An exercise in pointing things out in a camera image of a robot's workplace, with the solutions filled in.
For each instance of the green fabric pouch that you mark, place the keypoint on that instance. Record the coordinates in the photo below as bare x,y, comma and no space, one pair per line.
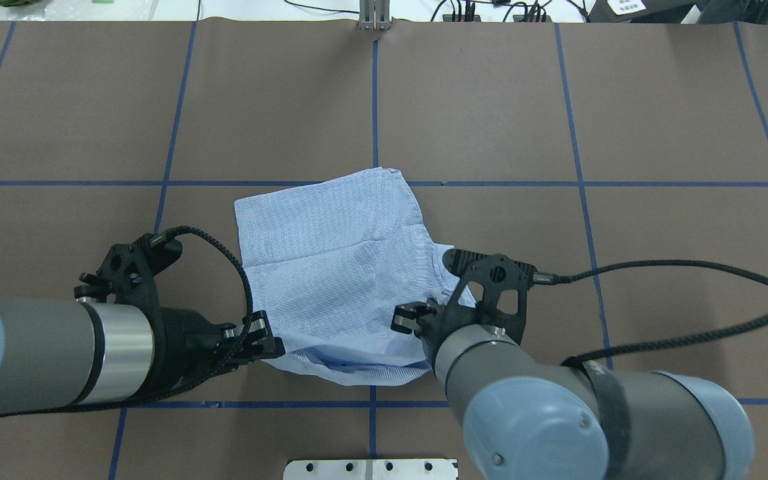
17,3

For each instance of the black label printer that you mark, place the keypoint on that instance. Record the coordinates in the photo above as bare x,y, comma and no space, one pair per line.
665,12

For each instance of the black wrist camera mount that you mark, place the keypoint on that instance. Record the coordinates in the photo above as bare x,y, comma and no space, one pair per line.
496,274
128,272

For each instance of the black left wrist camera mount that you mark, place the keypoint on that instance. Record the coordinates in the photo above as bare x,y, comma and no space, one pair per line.
128,272

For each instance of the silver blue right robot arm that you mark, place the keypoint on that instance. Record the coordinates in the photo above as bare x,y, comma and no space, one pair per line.
522,419

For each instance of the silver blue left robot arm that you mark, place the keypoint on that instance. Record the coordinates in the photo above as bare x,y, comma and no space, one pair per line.
66,356

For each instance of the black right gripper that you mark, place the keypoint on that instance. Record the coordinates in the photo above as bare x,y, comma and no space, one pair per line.
434,328

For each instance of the aluminium frame post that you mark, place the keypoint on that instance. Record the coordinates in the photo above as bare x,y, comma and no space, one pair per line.
375,15

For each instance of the light blue striped shirt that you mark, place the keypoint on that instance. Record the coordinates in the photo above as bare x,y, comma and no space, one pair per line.
330,262

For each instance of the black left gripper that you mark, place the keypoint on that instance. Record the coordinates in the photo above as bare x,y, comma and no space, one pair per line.
187,341

